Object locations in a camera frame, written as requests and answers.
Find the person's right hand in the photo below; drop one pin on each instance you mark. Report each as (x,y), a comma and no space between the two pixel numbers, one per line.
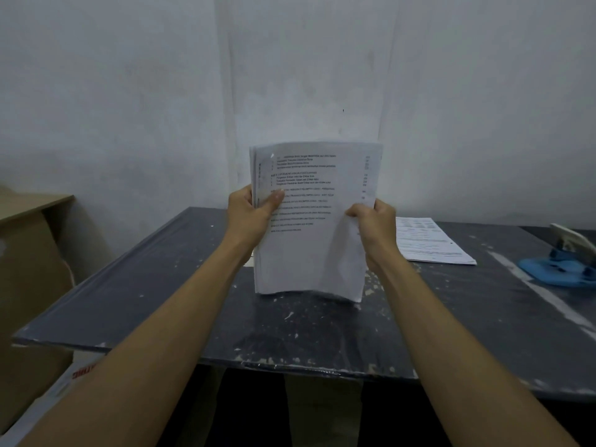
(379,232)

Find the person's left hand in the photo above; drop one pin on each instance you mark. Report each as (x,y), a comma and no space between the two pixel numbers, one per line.
(246,218)

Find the person's right thumb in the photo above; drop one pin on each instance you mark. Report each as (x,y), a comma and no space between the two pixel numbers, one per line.
(357,211)

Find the person's left thumb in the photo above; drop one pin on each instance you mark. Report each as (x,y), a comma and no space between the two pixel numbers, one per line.
(271,201)

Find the stack of printed white papers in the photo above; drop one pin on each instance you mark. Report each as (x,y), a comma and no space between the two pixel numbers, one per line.
(312,218)

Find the person's left forearm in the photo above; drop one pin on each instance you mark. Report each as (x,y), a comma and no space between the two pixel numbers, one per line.
(135,349)

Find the person's right forearm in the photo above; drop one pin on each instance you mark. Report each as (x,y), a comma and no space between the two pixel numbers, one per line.
(461,353)

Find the printed white paper sheet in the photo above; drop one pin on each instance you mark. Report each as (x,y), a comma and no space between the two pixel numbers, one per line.
(430,242)

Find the blue hole punch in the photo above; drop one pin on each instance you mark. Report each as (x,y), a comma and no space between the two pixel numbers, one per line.
(561,260)

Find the brown cardboard box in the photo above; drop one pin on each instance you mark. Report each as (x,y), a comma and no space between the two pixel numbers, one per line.
(28,293)

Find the white printed cardboard box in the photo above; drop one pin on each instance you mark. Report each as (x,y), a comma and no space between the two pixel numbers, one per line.
(51,391)

